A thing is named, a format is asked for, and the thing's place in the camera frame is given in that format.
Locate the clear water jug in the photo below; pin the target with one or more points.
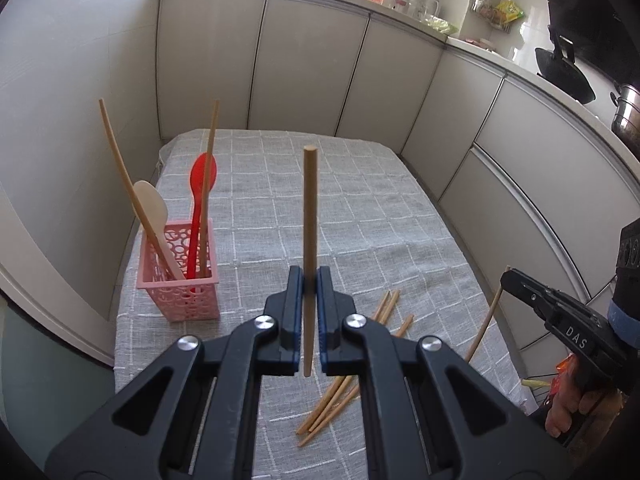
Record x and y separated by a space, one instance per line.
433 7

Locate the person's right forearm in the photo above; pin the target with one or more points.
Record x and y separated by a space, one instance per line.
620 445

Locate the wooden chopstick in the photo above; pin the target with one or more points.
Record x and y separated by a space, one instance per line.
117 160
212 130
310 210
482 327

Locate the white plastic spoon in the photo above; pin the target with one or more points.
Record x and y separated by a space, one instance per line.
150 205

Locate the black wok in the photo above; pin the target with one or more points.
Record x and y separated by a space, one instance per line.
565 72

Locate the person's right hand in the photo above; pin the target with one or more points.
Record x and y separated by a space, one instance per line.
562 412

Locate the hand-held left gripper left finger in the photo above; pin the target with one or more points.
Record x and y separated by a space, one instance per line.
299 305

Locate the white kitchen cabinets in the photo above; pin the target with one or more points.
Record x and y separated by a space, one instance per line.
310 60

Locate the black range hood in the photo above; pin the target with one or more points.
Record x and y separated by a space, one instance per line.
595 0

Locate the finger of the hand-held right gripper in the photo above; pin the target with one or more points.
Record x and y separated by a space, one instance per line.
525 287

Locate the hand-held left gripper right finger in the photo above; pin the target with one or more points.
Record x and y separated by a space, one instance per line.
324 305

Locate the yellow snack bag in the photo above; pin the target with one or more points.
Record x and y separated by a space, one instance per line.
509 10

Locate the frosted glass door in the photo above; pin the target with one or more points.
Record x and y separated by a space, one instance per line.
45 410

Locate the pink perforated utensil holder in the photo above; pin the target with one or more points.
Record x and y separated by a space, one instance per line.
192 305

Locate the grey checked tablecloth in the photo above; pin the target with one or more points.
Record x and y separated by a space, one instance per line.
375 210

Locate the steel cooking pot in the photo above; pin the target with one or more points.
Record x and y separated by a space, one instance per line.
627 120

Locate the pile of wooden chopsticks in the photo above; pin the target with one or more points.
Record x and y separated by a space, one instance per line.
325 410

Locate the red plastic spoon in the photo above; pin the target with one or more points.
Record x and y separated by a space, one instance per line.
202 175

